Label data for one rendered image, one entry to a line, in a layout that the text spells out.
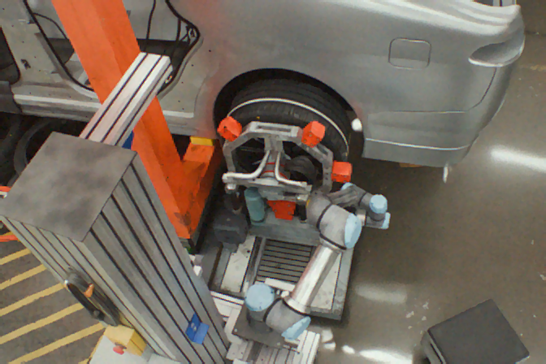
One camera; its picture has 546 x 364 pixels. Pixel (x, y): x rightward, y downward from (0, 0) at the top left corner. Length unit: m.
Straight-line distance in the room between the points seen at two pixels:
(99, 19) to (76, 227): 0.87
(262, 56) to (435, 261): 1.70
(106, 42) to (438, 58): 1.30
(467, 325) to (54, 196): 2.16
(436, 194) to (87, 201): 2.77
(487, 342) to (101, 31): 2.24
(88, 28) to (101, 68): 0.18
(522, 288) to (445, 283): 0.46
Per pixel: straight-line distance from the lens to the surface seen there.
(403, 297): 3.18
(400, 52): 2.23
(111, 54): 1.90
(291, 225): 3.13
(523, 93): 4.41
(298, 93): 2.48
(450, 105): 2.42
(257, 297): 2.03
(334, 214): 1.93
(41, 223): 1.18
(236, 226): 2.96
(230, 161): 2.64
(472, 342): 2.79
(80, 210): 1.15
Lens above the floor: 2.89
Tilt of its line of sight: 54 degrees down
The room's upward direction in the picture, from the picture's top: 9 degrees counter-clockwise
